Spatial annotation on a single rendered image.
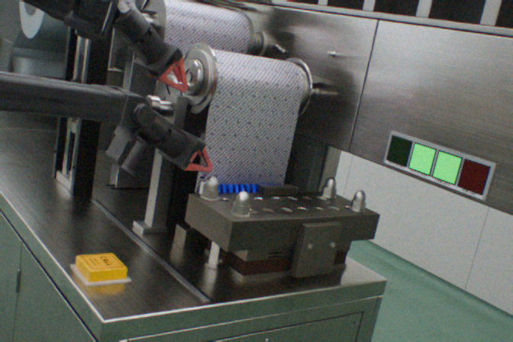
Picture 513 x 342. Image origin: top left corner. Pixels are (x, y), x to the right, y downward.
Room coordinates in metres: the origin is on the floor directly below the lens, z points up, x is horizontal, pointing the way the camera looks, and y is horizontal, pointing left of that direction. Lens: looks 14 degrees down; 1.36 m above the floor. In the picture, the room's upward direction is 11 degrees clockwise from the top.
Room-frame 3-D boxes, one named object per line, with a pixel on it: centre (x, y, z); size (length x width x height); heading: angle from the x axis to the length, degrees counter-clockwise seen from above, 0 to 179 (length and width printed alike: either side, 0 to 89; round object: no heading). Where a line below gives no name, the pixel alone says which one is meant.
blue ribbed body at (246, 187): (1.26, 0.01, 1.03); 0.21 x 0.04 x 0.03; 129
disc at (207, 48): (1.25, 0.16, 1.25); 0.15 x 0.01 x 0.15; 39
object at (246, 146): (1.28, 0.03, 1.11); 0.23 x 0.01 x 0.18; 129
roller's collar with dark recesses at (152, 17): (1.43, 0.33, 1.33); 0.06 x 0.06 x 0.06; 39
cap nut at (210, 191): (1.14, 0.08, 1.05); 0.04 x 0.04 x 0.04
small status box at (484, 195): (1.15, -0.34, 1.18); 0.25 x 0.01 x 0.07; 39
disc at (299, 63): (1.41, -0.04, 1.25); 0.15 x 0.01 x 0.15; 39
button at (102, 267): (0.98, 0.24, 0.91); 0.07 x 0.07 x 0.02; 39
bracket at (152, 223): (1.25, 0.21, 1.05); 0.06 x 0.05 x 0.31; 129
